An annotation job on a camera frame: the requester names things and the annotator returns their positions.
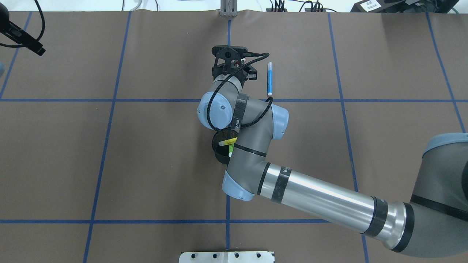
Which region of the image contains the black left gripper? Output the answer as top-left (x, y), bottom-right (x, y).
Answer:
top-left (0, 15), bottom-right (46, 56)

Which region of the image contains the black mesh pen cup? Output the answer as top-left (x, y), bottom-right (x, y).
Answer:
top-left (212, 130), bottom-right (238, 165)

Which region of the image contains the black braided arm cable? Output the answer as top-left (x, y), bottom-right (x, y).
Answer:
top-left (207, 52), bottom-right (275, 132)

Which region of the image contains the aluminium frame post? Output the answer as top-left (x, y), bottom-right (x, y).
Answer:
top-left (219, 0), bottom-right (238, 17)

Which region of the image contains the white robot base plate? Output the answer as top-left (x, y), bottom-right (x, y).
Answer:
top-left (178, 251), bottom-right (276, 263)

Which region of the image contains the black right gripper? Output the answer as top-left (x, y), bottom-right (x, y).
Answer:
top-left (239, 64), bottom-right (258, 81)

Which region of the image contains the blue marker pen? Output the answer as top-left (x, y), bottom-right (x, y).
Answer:
top-left (267, 62), bottom-right (273, 96)

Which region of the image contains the yellow highlighter pen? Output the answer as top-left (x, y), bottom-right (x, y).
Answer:
top-left (218, 137), bottom-right (237, 146)

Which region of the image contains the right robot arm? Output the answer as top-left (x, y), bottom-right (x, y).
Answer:
top-left (179, 58), bottom-right (467, 263)

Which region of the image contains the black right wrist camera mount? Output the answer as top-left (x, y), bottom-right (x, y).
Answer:
top-left (212, 45), bottom-right (248, 79)

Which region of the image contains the green highlighter pen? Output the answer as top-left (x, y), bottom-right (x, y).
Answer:
top-left (228, 144), bottom-right (234, 158)

